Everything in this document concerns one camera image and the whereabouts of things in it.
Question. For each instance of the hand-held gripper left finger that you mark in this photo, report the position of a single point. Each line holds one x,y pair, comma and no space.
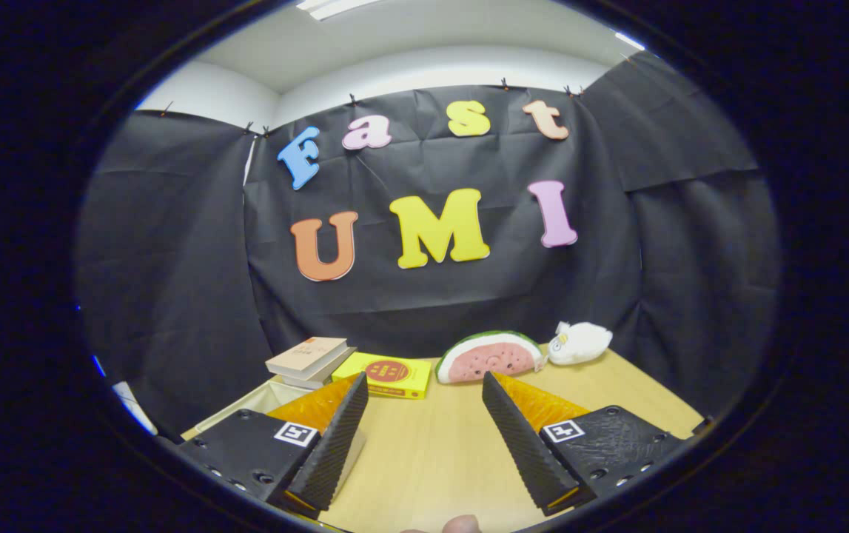
328,451

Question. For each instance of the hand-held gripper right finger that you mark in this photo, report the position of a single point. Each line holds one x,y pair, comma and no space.
524,451

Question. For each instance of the cream fabric storage box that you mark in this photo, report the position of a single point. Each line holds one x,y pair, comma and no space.
246,400

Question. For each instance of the grey book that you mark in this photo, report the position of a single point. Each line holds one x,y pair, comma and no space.
324,372

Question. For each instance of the yellow book with red label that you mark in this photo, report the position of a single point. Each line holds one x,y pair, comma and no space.
387,374

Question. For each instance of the watermelon plush toy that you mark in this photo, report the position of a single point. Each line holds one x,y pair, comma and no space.
491,359

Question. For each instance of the beige cover book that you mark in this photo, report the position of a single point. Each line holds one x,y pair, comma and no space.
306,354

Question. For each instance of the white plush toy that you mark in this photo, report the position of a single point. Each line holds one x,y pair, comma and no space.
581,343

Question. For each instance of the black backdrop cloth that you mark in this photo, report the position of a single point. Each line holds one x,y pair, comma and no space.
431,303

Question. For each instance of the ceiling light panel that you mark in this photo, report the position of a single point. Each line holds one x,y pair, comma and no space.
331,6
630,41

